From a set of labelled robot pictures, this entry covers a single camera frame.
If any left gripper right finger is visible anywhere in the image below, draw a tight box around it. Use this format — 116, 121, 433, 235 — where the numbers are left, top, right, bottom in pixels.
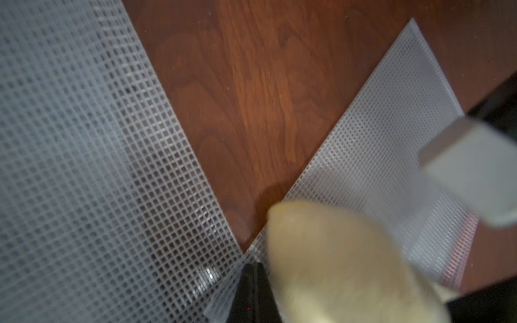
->
253, 262, 282, 323

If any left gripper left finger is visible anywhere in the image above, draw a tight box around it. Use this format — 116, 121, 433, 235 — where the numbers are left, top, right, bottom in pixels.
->
226, 263, 255, 323

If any yellow cleaning cloth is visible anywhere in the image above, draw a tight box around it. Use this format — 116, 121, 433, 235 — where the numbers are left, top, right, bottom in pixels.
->
266, 201, 451, 322

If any red zipper mesh document bag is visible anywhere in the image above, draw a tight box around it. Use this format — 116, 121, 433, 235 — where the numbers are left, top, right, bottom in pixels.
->
206, 20, 477, 322

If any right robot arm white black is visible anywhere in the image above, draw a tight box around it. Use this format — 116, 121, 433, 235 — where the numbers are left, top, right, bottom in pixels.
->
446, 277, 516, 322

